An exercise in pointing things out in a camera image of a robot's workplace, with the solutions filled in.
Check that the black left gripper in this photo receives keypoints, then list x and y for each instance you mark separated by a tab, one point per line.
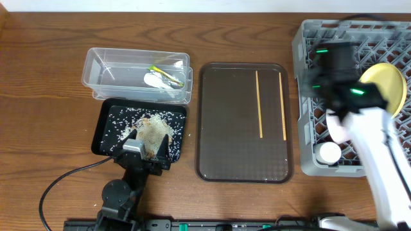
141	163

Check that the rice food leftovers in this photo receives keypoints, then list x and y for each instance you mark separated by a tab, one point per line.
151	127

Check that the pink bowl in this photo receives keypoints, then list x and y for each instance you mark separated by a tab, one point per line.
337	132

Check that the yellow round plate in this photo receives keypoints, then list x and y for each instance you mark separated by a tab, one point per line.
391	84

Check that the white cup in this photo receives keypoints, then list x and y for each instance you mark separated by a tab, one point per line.
327	153

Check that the green snack wrapper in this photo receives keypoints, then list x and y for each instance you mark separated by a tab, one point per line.
167	76

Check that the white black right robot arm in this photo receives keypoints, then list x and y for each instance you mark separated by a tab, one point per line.
361	110

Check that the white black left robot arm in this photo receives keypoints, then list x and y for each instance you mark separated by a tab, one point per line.
121	197

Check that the black food waste tray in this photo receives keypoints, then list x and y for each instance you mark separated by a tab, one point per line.
108	103

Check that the grey dishwasher rack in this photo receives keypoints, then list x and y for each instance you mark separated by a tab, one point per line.
374	42

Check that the white crumpled paper waste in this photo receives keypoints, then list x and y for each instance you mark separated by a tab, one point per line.
166	90

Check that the clear plastic waste bin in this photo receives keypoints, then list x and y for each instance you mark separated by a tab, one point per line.
118	73

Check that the brown serving tray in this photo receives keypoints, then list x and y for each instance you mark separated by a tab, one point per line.
228	145

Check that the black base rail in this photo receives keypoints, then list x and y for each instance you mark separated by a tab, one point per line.
166	225

